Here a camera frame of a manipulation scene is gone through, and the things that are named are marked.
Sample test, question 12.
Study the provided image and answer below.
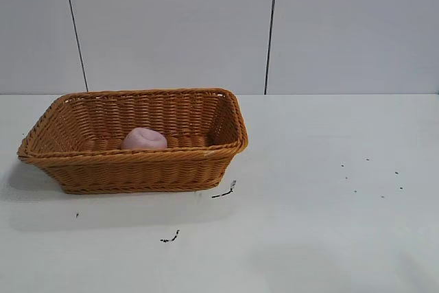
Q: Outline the brown woven wicker basket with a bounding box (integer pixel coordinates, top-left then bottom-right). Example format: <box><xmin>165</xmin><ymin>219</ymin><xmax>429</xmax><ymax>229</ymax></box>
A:
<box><xmin>16</xmin><ymin>87</ymin><xmax>250</xmax><ymax>195</ymax></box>

